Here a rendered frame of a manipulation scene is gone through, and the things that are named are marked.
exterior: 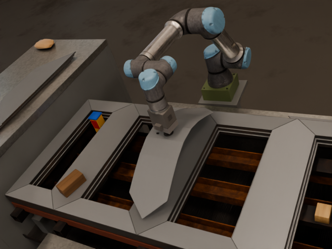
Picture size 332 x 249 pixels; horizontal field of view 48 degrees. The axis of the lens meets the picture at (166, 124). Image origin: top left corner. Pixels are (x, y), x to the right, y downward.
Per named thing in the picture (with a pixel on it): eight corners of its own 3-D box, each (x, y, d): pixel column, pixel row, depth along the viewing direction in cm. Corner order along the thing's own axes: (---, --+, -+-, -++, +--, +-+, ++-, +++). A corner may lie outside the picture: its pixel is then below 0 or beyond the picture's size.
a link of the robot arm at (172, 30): (173, 5, 181) (117, 62, 153) (193, 3, 175) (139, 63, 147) (179, 26, 188) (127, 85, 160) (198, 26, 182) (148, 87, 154)
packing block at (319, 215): (329, 224, 137) (329, 218, 134) (314, 221, 139) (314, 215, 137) (331, 211, 140) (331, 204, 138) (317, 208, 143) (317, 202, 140)
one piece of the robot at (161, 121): (138, 107, 147) (150, 137, 158) (155, 112, 142) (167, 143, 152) (153, 93, 152) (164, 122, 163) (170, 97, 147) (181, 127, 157)
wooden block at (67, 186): (66, 198, 170) (62, 191, 167) (60, 192, 174) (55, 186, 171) (87, 180, 175) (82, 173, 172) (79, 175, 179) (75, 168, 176)
